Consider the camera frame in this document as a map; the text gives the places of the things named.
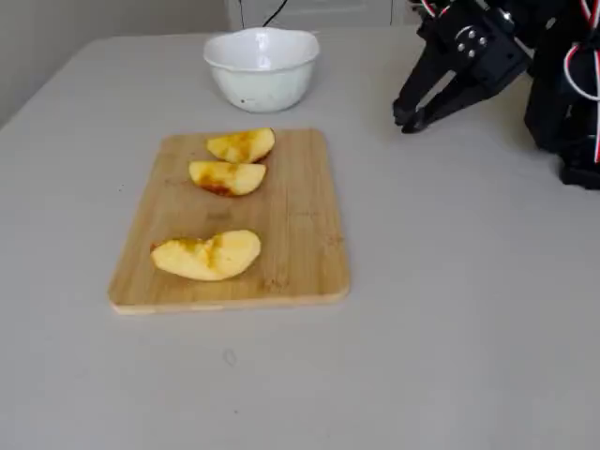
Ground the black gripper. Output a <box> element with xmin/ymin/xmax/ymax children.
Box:
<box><xmin>392</xmin><ymin>0</ymin><xmax>534</xmax><ymax>136</ymax></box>

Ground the bamboo cutting board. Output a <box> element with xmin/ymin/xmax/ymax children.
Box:
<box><xmin>107</xmin><ymin>127</ymin><xmax>352</xmax><ymax>316</ymax></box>

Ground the red gripper servo wire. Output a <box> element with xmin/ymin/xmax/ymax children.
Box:
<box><xmin>418</xmin><ymin>0</ymin><xmax>445</xmax><ymax>21</ymax></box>

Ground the short yellow apple slice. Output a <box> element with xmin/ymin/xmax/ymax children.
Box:
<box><xmin>205</xmin><ymin>127</ymin><xmax>277</xmax><ymax>165</ymax></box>

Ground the red white servo wire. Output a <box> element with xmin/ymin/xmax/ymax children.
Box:
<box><xmin>563</xmin><ymin>40</ymin><xmax>600</xmax><ymax>164</ymax></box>

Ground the white bowl butterfly print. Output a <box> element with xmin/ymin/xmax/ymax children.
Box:
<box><xmin>202</xmin><ymin>26</ymin><xmax>322</xmax><ymax>114</ymax></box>

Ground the large apple slice red skin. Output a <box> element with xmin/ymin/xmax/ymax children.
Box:
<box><xmin>149</xmin><ymin>229</ymin><xmax>263</xmax><ymax>283</ymax></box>

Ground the narrow yellow apple slice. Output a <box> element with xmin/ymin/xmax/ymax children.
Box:
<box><xmin>187</xmin><ymin>159</ymin><xmax>268</xmax><ymax>198</ymax></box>

